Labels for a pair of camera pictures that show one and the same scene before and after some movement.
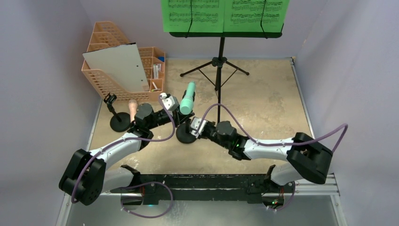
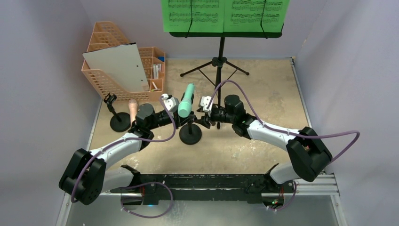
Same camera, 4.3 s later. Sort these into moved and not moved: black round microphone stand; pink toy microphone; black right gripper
Moved: black right gripper
Not moved: pink toy microphone; black round microphone stand
